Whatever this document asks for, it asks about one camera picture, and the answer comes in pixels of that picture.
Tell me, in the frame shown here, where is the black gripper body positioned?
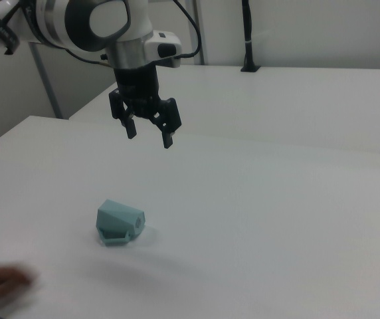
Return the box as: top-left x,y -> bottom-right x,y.
113,64 -> 161,119

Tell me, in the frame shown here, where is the white side table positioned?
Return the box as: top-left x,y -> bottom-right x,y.
68,64 -> 380,154

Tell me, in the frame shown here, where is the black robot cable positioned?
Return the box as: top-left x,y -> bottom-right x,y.
171,0 -> 202,60

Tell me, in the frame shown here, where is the black pole with white band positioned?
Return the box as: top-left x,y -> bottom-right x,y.
240,0 -> 261,73

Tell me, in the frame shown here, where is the grey metal partition post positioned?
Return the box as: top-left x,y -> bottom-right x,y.
30,42 -> 64,120
195,0 -> 208,66

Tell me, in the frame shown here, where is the teal faceted cup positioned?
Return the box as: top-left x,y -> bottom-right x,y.
96,198 -> 146,249

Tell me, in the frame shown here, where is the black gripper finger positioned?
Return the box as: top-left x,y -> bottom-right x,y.
108,88 -> 138,140
149,97 -> 182,150

